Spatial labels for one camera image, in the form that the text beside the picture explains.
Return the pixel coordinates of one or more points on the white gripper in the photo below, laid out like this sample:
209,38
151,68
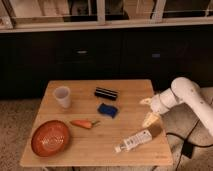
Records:
160,104

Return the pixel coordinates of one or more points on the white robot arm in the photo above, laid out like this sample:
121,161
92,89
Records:
182,90

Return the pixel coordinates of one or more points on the blue sponge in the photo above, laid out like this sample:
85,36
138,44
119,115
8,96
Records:
108,110

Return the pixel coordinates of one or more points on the black rectangular box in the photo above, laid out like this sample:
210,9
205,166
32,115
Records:
105,93

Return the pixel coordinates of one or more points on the orange carrot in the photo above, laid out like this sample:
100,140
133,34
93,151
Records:
83,123

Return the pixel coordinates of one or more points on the wooden table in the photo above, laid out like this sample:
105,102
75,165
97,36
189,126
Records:
96,147

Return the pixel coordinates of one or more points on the white plastic cup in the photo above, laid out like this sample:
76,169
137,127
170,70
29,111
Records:
62,95

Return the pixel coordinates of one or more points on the dark cabinet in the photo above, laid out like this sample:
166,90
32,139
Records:
28,61

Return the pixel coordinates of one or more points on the white window frame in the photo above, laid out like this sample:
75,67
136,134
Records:
57,15

